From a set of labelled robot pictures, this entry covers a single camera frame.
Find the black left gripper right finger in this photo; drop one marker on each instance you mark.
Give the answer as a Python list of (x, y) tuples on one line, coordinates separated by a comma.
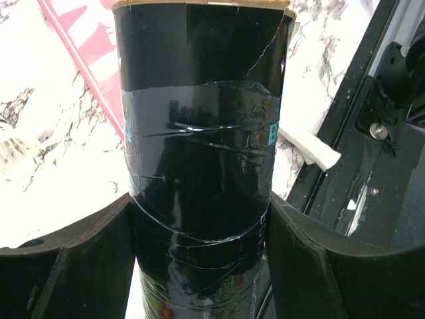
[(317, 272)]

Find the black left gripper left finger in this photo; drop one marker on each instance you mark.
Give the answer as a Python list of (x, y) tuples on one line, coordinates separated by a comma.
[(83, 270)]

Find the white feather shuttlecock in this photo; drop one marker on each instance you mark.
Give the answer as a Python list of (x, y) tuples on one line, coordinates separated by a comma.
[(15, 145)]

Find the black shuttlecock tube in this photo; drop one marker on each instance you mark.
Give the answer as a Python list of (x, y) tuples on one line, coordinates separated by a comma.
[(201, 85)]

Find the pink badminton racket left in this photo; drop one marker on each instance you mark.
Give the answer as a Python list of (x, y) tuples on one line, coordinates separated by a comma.
[(310, 147)]

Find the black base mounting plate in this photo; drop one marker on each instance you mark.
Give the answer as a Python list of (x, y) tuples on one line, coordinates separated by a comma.
[(375, 193)]

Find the pink racket bag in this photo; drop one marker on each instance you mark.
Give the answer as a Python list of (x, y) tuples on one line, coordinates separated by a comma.
[(87, 30)]

